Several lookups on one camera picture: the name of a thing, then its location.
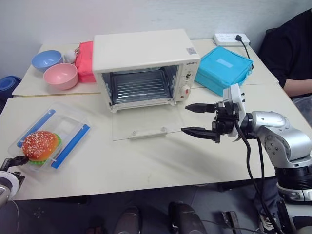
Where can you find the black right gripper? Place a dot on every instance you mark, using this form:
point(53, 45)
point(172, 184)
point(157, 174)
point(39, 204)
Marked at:
point(225, 122)

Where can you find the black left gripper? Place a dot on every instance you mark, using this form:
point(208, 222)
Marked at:
point(5, 164)

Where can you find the clear plastic food container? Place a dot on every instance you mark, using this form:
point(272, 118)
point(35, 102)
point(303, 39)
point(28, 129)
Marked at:
point(69, 114)

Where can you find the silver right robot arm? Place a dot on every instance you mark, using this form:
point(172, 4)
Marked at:
point(278, 136)

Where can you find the person bare forearm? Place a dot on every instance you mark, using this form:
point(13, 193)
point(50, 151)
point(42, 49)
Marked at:
point(299, 87)

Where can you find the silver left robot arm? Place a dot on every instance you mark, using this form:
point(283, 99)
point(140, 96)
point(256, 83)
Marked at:
point(3, 195)

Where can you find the cream oven knob red mark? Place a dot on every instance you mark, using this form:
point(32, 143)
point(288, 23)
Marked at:
point(185, 90)

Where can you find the blue container latch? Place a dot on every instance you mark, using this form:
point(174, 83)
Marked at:
point(73, 143)
point(36, 126)

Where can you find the small cream oven dial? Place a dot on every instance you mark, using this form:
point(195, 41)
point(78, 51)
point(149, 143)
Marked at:
point(188, 75)

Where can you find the cream white toaster oven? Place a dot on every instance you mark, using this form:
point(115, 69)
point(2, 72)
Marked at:
point(141, 52)

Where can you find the toy hamburger sesame bun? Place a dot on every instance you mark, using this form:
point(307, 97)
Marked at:
point(40, 143)

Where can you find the cyan fabric lunch bag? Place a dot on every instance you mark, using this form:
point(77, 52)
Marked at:
point(219, 69)

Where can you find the white power strip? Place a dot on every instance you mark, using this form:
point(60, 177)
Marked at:
point(225, 39)

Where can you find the pink bowl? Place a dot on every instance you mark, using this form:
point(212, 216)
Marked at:
point(61, 76)

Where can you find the black rounded shape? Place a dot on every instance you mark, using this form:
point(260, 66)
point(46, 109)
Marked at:
point(186, 219)

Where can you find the grey trouser leg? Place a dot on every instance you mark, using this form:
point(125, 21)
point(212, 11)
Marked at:
point(268, 197)

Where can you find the blue bowl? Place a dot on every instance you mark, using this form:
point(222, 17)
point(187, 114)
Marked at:
point(47, 59)

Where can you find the person in black shirt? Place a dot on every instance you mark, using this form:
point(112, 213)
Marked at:
point(290, 48)

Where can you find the small white toy figure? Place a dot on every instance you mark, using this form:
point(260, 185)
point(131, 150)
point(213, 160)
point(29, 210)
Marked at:
point(70, 56)

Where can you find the white black sneaker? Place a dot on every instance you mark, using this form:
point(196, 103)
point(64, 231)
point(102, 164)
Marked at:
point(267, 222)

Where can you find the dark brown rounded shape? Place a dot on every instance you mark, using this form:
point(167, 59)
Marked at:
point(130, 221)

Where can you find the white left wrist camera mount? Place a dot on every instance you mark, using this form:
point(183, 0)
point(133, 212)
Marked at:
point(8, 179)

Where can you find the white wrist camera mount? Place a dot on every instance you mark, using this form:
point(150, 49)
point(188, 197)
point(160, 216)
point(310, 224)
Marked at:
point(237, 95)
point(8, 179)

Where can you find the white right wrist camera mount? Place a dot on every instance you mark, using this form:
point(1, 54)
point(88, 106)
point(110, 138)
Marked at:
point(237, 95)

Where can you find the dark metal bracket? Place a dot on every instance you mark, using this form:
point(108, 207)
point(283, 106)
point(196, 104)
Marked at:
point(231, 223)

